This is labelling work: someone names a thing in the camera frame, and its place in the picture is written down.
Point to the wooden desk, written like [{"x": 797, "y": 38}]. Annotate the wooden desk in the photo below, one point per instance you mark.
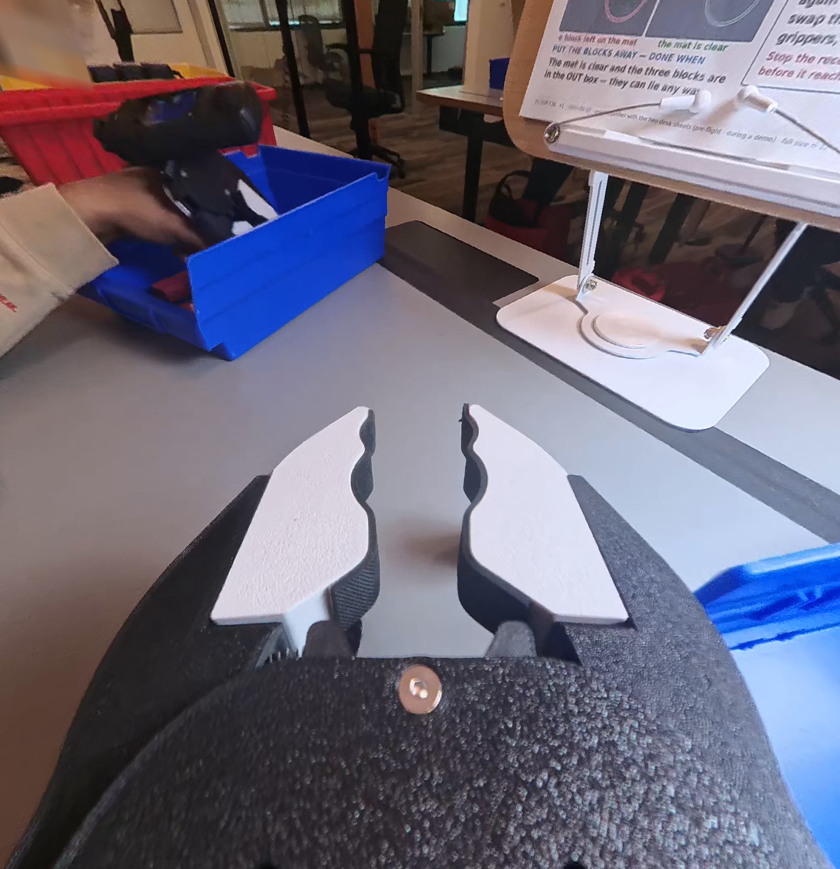
[{"x": 460, "y": 98}]

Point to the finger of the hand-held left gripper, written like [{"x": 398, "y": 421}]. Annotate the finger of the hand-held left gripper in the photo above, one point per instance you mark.
[
  {"x": 242, "y": 228},
  {"x": 257, "y": 202}
]

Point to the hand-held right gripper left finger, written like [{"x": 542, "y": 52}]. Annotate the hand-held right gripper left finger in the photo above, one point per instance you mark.
[{"x": 297, "y": 536}]

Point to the person's left hand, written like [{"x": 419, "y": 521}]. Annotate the person's left hand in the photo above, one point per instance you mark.
[{"x": 128, "y": 203}]

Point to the red plastic bin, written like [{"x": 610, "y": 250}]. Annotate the red plastic bin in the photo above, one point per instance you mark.
[{"x": 39, "y": 129}]

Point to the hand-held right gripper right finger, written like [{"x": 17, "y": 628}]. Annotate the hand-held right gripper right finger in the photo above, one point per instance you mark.
[{"x": 542, "y": 536}]

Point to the printed instruction sheet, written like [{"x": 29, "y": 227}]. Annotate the printed instruction sheet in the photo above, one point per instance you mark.
[{"x": 664, "y": 74}]

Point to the white document stand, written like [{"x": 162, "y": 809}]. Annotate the white document stand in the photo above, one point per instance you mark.
[{"x": 651, "y": 380}]

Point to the red bag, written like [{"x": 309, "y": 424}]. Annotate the red bag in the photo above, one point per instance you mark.
[{"x": 637, "y": 285}]

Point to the black office chair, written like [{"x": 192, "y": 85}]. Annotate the black office chair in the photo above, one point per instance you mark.
[{"x": 379, "y": 68}]

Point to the blue plastic bin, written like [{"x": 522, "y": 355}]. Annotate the blue plastic bin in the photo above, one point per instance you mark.
[
  {"x": 498, "y": 73},
  {"x": 800, "y": 679},
  {"x": 291, "y": 258}
]

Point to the dark red backpack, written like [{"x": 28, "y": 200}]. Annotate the dark red backpack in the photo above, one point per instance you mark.
[{"x": 528, "y": 210}]

